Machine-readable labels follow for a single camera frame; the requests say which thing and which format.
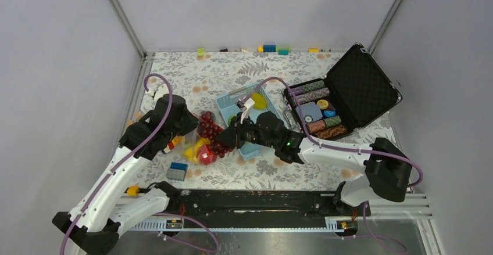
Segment black poker chip case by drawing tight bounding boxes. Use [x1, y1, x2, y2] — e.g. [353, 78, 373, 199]
[283, 43, 402, 141]

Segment red apple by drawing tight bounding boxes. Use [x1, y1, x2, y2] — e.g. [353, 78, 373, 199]
[197, 145, 217, 165]

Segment clear zip top bag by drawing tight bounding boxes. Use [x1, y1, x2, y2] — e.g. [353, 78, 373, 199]
[182, 111, 233, 165]

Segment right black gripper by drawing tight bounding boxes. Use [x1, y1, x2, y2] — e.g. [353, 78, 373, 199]
[215, 112, 278, 149]

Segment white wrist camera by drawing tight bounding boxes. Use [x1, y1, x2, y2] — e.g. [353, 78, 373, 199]
[236, 98, 254, 124]
[147, 84, 169, 102]

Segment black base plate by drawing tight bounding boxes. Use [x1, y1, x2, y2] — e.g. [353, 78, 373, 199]
[164, 190, 371, 229]

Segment blue grey block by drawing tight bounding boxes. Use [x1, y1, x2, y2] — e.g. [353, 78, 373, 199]
[166, 162, 188, 181]

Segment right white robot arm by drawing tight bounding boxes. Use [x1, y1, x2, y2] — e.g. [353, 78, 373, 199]
[216, 112, 412, 216]

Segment yellow orange toy truck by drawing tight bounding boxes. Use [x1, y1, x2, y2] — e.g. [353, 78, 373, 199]
[162, 136, 183, 154]

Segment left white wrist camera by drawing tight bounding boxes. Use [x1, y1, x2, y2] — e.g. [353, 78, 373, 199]
[147, 84, 169, 102]

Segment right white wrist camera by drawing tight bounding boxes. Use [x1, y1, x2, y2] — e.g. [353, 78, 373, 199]
[236, 98, 254, 124]

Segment light blue plastic basket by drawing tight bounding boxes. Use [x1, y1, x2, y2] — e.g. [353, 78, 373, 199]
[215, 82, 288, 161]

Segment yellow mango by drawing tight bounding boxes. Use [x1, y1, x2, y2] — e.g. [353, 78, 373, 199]
[251, 92, 267, 110]

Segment green pepper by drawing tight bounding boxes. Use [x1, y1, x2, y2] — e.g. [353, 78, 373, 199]
[227, 115, 237, 127]

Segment blue yellow toy bricks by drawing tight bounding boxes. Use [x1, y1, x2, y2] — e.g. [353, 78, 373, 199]
[258, 45, 291, 56]

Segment dark purple grapes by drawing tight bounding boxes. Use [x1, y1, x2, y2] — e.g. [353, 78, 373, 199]
[198, 111, 233, 158]

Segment floral table mat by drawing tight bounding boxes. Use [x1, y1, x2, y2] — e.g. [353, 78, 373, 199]
[126, 51, 413, 192]

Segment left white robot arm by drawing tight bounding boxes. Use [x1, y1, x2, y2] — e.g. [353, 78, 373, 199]
[52, 94, 198, 254]

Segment yellow banana bunch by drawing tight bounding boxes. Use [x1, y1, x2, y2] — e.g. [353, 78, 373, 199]
[182, 138, 210, 164]

